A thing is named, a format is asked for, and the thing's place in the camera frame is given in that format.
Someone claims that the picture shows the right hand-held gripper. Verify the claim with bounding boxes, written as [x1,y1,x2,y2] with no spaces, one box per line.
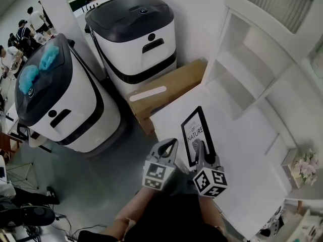
[192,139,229,199]

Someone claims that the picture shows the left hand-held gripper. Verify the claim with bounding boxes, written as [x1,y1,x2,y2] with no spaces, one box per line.
[141,138,179,192]

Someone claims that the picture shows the black framed nature print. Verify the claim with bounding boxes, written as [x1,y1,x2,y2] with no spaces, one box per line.
[180,106,217,168]

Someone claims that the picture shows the person's left forearm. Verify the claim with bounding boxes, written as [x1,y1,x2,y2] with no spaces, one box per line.
[113,187,165,239]

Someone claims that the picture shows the person's right forearm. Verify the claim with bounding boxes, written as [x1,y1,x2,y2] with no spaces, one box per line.
[198,195,229,236]

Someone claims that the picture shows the white desk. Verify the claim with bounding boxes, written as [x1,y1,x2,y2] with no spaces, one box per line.
[149,83,298,239]

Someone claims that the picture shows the person's black clothing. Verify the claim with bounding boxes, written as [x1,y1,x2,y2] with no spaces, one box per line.
[78,169,228,242]

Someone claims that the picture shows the brown cardboard box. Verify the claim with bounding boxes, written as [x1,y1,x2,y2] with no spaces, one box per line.
[127,58,209,135]

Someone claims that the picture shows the small white drawer box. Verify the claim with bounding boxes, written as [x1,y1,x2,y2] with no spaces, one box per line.
[281,157,307,190]

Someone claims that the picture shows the white shelf unit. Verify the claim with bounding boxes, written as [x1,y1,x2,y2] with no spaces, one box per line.
[203,0,323,201]

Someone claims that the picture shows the white and black service robot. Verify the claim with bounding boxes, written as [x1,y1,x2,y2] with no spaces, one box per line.
[84,0,177,98]
[14,33,134,158]

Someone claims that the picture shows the pink flowers in cream pot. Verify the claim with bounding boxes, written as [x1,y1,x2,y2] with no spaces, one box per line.
[294,149,319,187]

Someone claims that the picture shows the white ornate cabinet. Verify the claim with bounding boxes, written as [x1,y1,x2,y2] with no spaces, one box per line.
[287,208,323,242]

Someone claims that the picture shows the beige chair with black legs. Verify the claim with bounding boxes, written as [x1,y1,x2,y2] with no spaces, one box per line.
[17,123,52,154]

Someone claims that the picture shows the black round case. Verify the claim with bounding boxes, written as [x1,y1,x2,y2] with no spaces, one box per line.
[19,204,56,227]

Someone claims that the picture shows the white ceramic jar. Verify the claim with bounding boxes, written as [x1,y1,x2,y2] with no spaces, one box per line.
[308,40,323,77]

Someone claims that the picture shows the blue fluffy cloth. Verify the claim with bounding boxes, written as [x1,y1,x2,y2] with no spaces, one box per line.
[19,64,42,94]
[39,44,60,72]

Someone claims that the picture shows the brown wooden table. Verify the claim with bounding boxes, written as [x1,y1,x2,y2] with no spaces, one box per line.
[0,132,23,158]

